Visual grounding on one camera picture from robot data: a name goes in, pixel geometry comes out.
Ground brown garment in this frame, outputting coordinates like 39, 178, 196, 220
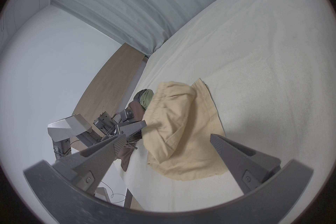
117, 100, 146, 172

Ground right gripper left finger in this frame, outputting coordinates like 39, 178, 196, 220
53, 135, 127, 194

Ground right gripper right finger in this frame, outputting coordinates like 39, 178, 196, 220
209, 133, 281, 196

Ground tan shorts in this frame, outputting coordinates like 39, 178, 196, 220
142, 78, 227, 181

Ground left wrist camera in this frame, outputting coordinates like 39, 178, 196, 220
120, 109, 135, 123

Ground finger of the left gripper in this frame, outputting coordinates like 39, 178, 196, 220
120, 120, 147, 135

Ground bed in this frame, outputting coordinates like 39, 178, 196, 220
70, 0, 336, 214

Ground black garment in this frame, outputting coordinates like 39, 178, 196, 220
133, 90, 147, 103

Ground green garment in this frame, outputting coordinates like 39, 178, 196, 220
139, 89, 154, 110

